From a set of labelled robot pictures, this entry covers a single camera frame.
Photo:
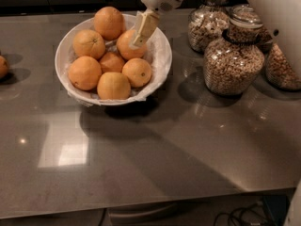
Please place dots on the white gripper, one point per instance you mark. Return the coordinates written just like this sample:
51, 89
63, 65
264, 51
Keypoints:
146, 19

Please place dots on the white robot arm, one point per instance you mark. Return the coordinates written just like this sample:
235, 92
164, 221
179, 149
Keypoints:
283, 19

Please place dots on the white bowl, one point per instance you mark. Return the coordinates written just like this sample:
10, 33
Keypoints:
159, 55

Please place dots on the center small orange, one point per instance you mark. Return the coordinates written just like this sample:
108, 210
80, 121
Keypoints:
112, 62

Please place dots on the back left glass jar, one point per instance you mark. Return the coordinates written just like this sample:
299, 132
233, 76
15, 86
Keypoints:
207, 23

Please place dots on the front glass cereal jar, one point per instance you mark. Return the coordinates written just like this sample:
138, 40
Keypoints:
233, 61

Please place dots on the back right glass jar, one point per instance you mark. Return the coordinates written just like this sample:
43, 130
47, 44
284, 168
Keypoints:
265, 42

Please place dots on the right hidden glass jar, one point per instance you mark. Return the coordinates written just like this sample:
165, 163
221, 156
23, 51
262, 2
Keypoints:
279, 71

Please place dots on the dark box under table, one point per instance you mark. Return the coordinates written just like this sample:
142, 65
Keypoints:
275, 208

